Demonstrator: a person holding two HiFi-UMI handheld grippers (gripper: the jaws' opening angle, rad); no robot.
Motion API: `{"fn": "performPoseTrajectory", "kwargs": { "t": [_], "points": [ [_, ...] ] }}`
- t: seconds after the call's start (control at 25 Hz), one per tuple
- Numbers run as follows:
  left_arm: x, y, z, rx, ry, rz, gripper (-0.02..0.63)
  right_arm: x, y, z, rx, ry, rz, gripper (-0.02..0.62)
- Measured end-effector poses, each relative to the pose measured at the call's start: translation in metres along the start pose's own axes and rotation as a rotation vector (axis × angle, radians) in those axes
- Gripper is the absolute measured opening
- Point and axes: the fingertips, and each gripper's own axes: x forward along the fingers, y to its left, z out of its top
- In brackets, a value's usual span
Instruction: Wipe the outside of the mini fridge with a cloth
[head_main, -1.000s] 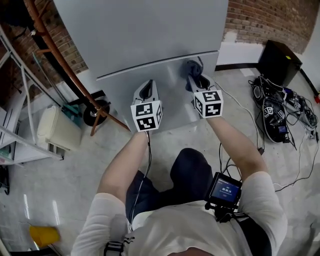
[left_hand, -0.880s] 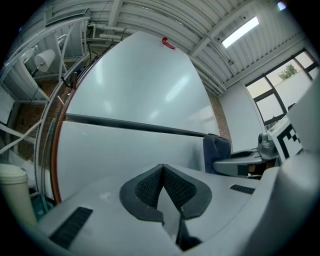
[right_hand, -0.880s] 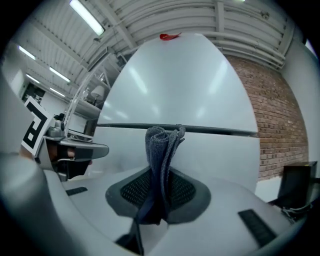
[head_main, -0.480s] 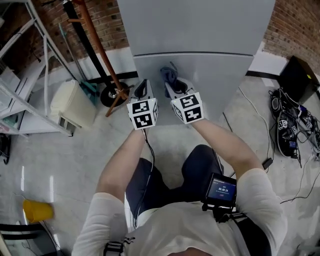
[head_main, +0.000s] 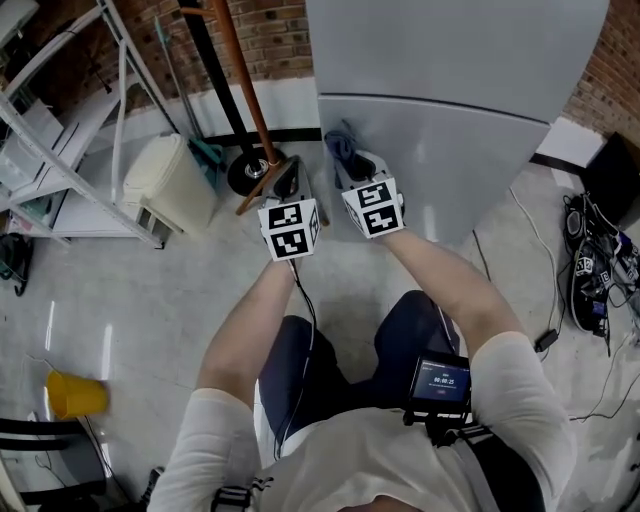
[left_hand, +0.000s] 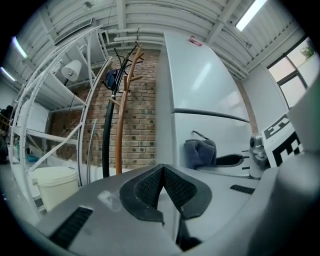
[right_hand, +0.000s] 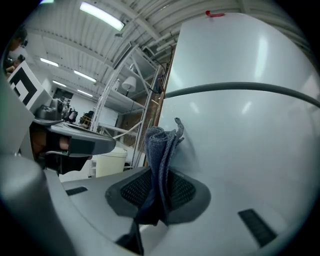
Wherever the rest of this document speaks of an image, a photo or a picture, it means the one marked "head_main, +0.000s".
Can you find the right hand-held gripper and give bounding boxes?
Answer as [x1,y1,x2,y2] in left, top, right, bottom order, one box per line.
[327,149,406,240]

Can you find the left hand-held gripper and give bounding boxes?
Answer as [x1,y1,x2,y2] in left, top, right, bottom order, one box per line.
[257,154,321,263]

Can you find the dark blue cleaning cloth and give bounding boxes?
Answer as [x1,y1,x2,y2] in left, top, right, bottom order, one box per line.
[323,119,371,181]

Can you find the grey refrigerator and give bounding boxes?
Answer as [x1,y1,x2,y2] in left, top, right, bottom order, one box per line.
[304,0,611,246]

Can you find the person's left forearm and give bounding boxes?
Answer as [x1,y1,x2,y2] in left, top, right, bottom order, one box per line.
[197,259,296,396]

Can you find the person's right forearm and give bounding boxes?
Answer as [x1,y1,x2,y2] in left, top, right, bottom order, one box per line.
[382,227,526,361]

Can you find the cream plastic trash bin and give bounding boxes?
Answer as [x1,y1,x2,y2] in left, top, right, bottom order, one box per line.
[122,132,219,236]

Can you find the black coat stand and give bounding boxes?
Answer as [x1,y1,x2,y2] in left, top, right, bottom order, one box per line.
[178,0,289,197]

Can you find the white metal shelving rack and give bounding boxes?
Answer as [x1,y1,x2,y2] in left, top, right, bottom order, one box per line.
[0,0,166,251]

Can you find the person's dark trousers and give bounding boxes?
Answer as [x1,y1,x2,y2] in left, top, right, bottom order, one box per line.
[257,290,456,451]

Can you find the black power adapter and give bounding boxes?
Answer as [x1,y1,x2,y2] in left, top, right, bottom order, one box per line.
[534,328,560,354]

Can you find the black box speaker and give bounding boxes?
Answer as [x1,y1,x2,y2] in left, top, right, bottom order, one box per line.
[582,132,640,231]

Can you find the person's white shirt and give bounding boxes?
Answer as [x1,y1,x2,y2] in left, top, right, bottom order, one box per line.
[147,330,579,512]

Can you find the dark vacuum cleaner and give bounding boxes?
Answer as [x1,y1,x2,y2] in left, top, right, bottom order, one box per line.
[0,232,34,297]

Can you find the yellow plastic bucket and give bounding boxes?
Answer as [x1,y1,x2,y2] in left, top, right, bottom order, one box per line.
[46,369,110,420]

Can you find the black chair grey seat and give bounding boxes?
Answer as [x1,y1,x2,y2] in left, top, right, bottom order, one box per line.
[0,417,109,509]

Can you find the teal dustpan with handle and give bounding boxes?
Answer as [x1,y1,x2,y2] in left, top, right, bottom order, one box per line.
[153,14,226,179]

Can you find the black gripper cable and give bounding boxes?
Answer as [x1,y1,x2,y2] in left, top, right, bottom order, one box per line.
[272,259,319,461]

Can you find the white power cable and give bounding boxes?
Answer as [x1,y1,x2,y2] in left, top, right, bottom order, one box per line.
[509,187,559,341]

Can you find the tangle of cables and devices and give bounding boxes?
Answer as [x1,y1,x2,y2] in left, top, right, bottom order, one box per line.
[563,192,640,346]

